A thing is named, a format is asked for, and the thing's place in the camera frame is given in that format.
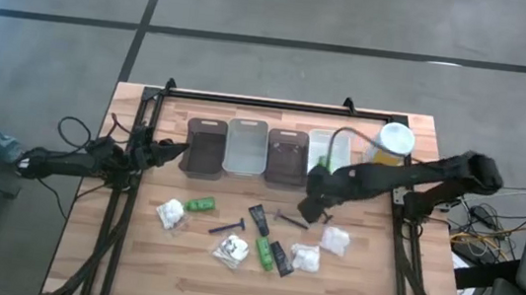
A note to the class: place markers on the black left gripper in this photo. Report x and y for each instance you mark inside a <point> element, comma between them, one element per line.
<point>149,152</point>

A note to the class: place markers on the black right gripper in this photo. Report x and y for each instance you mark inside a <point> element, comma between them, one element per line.
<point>323,186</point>

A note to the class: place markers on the clear bag of cotton balls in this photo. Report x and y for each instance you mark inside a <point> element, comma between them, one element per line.
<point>171,213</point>
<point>305,257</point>
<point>335,240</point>

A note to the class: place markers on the black travel tube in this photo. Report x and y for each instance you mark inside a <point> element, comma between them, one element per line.
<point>260,219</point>
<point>281,259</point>

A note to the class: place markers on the green Pert shampoo bottle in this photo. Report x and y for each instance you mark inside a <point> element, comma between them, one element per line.
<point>200,204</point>

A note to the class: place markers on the blue disposable razor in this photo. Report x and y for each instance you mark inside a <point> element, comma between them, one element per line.
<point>227,226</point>

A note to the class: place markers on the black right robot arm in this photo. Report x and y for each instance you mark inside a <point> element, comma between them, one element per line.
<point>414,172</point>

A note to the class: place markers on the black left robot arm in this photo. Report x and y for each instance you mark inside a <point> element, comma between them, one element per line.
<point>67,162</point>

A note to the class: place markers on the dark brown plastic bin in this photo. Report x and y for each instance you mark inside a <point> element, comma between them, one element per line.
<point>286,162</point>
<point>205,153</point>

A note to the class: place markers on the clear white plastic bin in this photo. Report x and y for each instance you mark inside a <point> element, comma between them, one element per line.
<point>320,144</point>

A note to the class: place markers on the light grey plastic bin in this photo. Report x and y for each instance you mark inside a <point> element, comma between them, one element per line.
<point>245,148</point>

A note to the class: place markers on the labelled bag of cotton swabs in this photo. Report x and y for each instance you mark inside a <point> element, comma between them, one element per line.
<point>231,250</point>

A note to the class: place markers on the yellow jar with white lid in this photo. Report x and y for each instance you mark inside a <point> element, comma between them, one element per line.
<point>395,138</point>

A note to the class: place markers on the white paper sheet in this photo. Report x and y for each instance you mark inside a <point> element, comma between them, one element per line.
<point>459,264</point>

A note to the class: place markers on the black flat bar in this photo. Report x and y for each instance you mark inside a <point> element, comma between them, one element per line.
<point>487,275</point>

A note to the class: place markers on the black aluminium table frame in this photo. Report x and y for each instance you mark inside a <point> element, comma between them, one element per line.
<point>273,104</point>

